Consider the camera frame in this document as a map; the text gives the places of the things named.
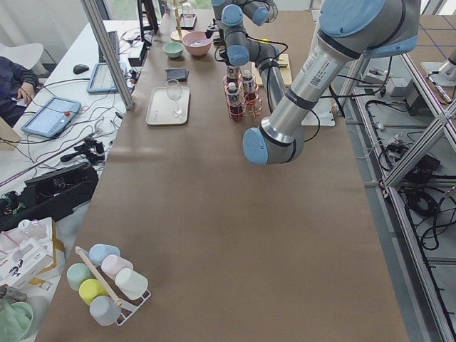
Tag bamboo cutting board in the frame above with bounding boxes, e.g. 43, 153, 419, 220
251, 53, 291, 88

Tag white cup rack pastel cups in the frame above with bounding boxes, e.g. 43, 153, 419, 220
67, 244, 151, 326

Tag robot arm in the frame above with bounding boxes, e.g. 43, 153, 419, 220
205, 0, 279, 66
243, 0, 420, 165

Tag wooden cup tree stand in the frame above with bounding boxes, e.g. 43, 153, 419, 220
168, 1, 196, 42

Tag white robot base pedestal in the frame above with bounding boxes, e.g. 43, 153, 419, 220
301, 98, 336, 127

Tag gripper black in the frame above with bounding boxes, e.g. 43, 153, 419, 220
214, 45, 230, 66

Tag seated person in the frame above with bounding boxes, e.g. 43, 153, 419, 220
1, 56, 38, 127

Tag blue teach pendant far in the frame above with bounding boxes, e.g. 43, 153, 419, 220
86, 63, 118, 95

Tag copper wire bottle basket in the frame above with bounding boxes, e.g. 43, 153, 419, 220
223, 74, 262, 121

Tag blue teach pendant near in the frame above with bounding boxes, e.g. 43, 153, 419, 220
21, 97, 81, 138

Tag pink bowl with ice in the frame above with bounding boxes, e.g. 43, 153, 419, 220
182, 31, 212, 56

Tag clear wine glass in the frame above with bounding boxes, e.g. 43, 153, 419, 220
166, 79, 183, 118

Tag grey folded cloth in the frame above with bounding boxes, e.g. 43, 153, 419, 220
165, 68, 190, 82

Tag black glass rack tray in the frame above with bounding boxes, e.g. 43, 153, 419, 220
180, 14, 197, 30

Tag tea bottle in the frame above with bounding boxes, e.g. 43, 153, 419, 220
227, 66, 241, 84
242, 70, 256, 101
227, 82, 244, 120

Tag green empty bowl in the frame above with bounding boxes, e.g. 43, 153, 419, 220
162, 41, 184, 58

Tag cream rabbit tray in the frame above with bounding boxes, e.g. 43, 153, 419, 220
145, 86, 190, 126

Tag blue teach pendant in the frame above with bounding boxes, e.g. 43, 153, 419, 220
21, 97, 81, 138
86, 63, 118, 95

